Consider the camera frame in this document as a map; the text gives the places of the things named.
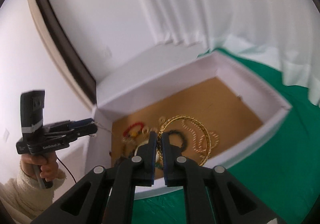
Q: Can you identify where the person's left hand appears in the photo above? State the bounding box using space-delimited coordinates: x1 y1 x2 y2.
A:
20 153 59 182

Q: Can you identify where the red bead bracelet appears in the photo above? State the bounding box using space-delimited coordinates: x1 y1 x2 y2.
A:
122 121 144 138

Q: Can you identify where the white jade bangle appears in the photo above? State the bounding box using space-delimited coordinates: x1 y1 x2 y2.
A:
134 141 160 162

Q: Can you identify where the dark brown door frame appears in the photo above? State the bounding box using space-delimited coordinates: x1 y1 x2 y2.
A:
27 0 98 107

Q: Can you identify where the thin dark cable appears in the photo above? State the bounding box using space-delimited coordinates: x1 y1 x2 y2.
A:
56 156 78 184

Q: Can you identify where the thin silver chain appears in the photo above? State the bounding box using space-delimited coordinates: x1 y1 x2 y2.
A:
92 120 113 135

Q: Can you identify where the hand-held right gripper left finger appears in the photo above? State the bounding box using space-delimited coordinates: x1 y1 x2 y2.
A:
30 132 158 224

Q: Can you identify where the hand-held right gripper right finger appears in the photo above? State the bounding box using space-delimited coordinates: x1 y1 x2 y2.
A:
161 132 284 224

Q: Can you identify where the white cardboard box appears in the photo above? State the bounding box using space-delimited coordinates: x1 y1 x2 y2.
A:
85 51 292 199

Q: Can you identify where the gold bead necklace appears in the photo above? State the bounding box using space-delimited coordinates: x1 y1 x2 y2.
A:
182 119 220 157

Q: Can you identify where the black bracelet with yellow bead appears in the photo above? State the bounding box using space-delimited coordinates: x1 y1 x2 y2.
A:
167 129 188 151

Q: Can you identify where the gold bead bracelet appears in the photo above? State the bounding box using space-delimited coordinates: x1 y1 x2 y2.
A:
141 126 158 139

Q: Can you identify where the white curtain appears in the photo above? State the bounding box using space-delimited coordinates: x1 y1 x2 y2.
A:
37 0 320 107

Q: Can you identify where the green patterned cloth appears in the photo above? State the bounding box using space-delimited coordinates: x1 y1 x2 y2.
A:
130 49 320 224

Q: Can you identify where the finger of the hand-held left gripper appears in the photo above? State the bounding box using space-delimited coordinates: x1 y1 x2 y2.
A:
67 118 95 130
62 125 98 139

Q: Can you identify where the gold bangle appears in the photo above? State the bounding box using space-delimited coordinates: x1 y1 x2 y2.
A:
160 115 212 167

